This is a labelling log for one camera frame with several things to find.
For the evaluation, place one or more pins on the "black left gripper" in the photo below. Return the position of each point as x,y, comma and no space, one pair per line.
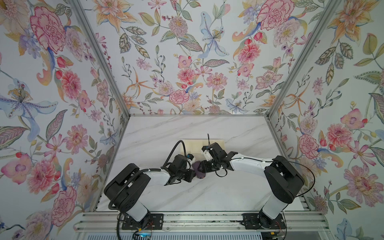
190,172

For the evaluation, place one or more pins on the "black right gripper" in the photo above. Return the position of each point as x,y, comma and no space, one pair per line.
204,167

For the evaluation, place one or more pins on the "purple sock with beige toe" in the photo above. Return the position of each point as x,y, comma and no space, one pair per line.
198,170

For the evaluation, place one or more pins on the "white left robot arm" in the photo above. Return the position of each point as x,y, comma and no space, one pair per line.
127,187

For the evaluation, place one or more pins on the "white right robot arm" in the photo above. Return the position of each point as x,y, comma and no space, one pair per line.
284,180

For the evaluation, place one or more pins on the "cream compartment tray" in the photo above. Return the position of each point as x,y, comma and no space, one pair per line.
194,146

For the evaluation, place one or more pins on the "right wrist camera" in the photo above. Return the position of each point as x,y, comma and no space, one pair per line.
206,153

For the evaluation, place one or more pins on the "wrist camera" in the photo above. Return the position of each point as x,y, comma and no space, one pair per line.
191,158
206,153

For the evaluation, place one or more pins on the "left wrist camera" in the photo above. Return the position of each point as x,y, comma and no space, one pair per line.
191,158

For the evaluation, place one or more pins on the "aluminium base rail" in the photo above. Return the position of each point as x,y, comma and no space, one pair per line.
291,225

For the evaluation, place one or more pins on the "aluminium corner post right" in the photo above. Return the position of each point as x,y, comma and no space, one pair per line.
303,56

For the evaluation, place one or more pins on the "aluminium corner post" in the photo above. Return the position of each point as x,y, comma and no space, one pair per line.
303,56
90,35

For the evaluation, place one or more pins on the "aluminium corner post left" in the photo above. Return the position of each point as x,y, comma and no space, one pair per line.
90,35

